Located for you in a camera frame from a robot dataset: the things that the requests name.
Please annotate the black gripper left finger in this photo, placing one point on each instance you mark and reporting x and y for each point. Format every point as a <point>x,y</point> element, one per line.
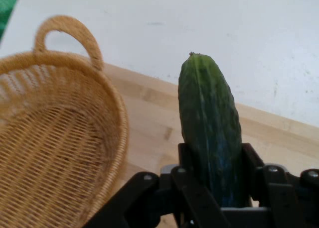
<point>149,200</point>

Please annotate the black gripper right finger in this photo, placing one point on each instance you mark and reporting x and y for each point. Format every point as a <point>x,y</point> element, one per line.
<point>286,198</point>

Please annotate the dark green cucumber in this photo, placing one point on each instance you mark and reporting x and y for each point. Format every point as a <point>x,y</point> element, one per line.
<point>209,118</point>

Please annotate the wooden cutting board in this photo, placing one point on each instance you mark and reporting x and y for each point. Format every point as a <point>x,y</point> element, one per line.
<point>154,118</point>

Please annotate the woven wicker basket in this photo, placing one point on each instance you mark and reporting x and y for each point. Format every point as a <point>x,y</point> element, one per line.
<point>57,138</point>

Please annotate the green foam block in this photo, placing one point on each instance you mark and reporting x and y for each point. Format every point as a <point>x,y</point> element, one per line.
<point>6,11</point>

